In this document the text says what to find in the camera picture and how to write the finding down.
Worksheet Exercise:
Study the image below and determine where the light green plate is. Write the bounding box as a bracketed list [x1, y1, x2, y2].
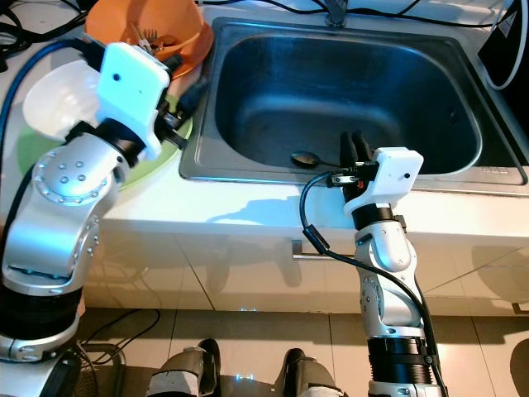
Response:
[120, 116, 193, 193]

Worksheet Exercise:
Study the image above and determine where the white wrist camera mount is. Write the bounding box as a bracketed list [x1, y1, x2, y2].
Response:
[345, 147, 424, 218]
[99, 41, 171, 162]

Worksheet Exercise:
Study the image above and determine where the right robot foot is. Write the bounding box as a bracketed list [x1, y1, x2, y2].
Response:
[277, 347, 341, 397]

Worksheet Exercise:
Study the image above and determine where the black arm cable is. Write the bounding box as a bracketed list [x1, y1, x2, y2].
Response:
[299, 168, 449, 394]
[0, 37, 107, 146]

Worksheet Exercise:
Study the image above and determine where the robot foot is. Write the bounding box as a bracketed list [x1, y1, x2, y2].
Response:
[277, 347, 341, 397]
[149, 339, 216, 397]

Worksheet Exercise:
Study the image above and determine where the metal spoon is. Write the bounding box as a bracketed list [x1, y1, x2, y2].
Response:
[289, 151, 345, 171]

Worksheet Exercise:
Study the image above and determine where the chrome sink faucet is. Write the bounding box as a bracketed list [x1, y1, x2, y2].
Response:
[324, 0, 350, 27]

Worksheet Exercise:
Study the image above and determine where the white ribbed bowl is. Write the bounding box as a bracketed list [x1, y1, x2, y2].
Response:
[22, 58, 126, 151]

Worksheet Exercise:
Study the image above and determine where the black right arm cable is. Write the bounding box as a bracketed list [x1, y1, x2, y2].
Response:
[299, 168, 449, 394]

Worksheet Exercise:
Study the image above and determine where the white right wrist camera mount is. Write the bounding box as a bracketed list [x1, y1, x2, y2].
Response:
[345, 147, 424, 218]

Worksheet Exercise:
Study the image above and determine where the orange bowl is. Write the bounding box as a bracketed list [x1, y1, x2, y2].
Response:
[84, 0, 214, 71]

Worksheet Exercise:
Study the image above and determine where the white cabinet door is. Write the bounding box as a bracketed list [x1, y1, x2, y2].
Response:
[190, 236, 529, 315]

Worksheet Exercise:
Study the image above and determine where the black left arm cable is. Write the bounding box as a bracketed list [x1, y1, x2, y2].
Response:
[0, 37, 107, 146]

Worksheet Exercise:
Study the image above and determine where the metal fork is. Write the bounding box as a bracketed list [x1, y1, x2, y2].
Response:
[132, 25, 183, 55]

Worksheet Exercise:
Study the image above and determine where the steel kitchen sink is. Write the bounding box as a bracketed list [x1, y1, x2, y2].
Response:
[180, 17, 529, 187]

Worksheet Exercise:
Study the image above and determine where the white appliance cable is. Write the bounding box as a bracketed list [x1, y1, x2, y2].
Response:
[481, 12, 529, 92]

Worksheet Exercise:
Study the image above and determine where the metal cabinet door handle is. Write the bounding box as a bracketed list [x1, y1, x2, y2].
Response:
[292, 240, 361, 262]

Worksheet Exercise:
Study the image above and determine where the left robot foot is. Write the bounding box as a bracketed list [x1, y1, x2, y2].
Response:
[149, 339, 216, 397]

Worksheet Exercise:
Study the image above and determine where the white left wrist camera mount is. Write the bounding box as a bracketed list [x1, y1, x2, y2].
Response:
[99, 41, 171, 162]

